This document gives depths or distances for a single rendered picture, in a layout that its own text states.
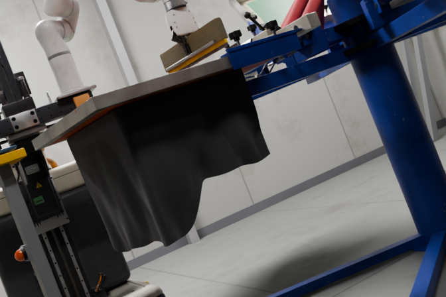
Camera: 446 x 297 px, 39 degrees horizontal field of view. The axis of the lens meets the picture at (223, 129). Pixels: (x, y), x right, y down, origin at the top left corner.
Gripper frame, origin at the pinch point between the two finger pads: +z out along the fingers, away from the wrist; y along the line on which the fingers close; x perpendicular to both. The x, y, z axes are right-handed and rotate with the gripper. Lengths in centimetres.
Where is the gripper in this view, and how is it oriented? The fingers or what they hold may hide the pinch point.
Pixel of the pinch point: (191, 48)
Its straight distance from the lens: 231.2
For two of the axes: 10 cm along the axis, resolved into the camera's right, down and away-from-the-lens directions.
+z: 3.6, 9.3, -0.1
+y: -7.7, 2.9, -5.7
